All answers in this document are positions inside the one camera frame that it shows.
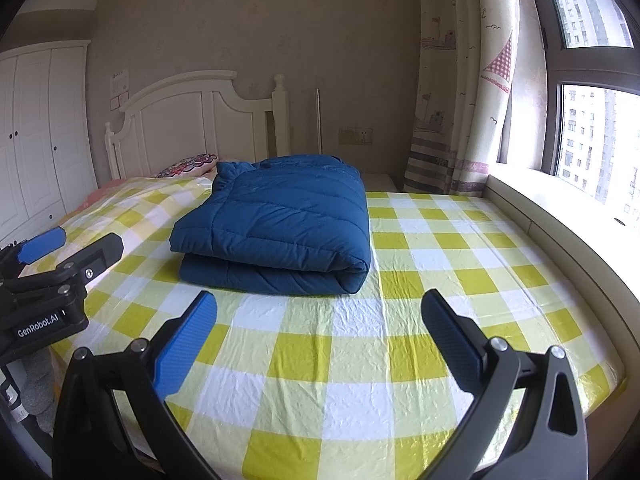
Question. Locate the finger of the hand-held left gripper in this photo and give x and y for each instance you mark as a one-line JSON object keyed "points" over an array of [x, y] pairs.
{"points": [[100, 252], [42, 245]]}

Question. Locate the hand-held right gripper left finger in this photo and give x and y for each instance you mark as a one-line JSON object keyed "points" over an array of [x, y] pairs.
{"points": [[185, 345]]}

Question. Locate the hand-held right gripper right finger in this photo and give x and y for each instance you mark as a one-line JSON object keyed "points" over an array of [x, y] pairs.
{"points": [[450, 335]]}

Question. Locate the blue quilted puffer jacket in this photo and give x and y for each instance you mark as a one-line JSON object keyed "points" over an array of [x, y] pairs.
{"points": [[280, 225]]}

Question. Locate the pink yellow floral bedsheet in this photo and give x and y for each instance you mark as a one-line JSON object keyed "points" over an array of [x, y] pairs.
{"points": [[107, 191]]}

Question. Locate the grey cloth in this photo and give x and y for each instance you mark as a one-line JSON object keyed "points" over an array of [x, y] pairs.
{"points": [[37, 390]]}

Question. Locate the white wardrobe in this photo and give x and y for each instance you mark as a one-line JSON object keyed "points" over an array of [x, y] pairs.
{"points": [[40, 150]]}

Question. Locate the yellow white checkered bedsheet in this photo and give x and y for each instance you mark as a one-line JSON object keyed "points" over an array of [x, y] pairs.
{"points": [[350, 360]]}

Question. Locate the colourful patterned pillow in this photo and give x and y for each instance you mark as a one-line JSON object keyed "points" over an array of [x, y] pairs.
{"points": [[187, 165]]}

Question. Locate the white wooden headboard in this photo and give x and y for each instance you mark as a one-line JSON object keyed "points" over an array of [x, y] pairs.
{"points": [[185, 125]]}

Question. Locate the beige window sill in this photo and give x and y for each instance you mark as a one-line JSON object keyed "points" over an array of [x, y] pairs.
{"points": [[575, 240]]}

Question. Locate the small dark round object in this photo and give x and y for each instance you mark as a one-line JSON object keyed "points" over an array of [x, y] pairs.
{"points": [[620, 221]]}

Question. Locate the white upright pole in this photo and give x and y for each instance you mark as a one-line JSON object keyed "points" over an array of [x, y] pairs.
{"points": [[318, 125]]}

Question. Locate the printed sailboat curtain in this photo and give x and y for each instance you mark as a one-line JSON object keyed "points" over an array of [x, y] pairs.
{"points": [[465, 85]]}

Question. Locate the dark framed window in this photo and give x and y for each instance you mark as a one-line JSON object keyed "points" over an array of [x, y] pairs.
{"points": [[590, 110]]}

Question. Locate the white wall paper notice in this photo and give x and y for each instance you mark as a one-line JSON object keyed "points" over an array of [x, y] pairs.
{"points": [[120, 83]]}

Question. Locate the beige wall outlet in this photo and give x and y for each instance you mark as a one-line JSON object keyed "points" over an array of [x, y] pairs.
{"points": [[355, 135]]}

